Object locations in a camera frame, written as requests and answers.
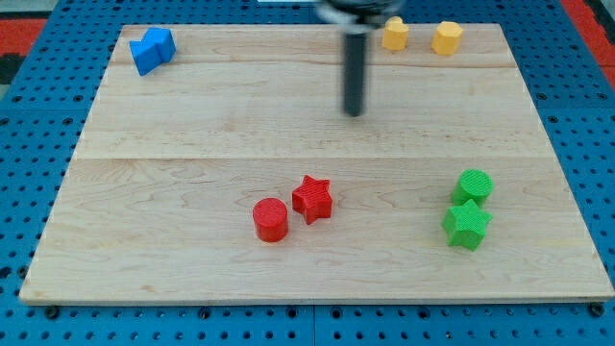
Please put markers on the red cylinder block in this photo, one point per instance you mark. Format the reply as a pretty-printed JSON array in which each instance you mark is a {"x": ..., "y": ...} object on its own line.
[{"x": 270, "y": 219}]

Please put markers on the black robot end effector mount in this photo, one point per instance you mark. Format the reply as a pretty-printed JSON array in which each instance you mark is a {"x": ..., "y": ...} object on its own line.
[{"x": 358, "y": 12}]

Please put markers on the light wooden board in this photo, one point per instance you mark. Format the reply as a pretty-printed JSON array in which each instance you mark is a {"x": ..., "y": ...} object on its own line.
[{"x": 231, "y": 176}]

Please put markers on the yellow heart block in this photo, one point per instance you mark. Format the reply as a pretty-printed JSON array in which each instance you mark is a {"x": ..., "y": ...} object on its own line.
[{"x": 395, "y": 33}]

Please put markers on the yellow hexagon block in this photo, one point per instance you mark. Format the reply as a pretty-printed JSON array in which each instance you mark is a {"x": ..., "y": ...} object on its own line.
[{"x": 447, "y": 38}]

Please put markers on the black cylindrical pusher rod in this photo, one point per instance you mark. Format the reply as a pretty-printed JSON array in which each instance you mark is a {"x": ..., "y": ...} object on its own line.
[{"x": 355, "y": 44}]

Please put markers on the blue zigzag block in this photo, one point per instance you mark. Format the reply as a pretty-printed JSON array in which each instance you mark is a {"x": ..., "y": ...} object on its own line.
[{"x": 156, "y": 47}]

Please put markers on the green cylinder block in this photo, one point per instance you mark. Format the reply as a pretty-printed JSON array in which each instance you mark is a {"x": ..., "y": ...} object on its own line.
[{"x": 472, "y": 184}]

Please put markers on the green star block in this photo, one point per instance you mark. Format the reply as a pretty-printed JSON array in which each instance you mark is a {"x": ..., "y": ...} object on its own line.
[{"x": 465, "y": 225}]

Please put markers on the red star block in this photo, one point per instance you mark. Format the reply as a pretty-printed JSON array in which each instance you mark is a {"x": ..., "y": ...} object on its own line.
[{"x": 312, "y": 199}]

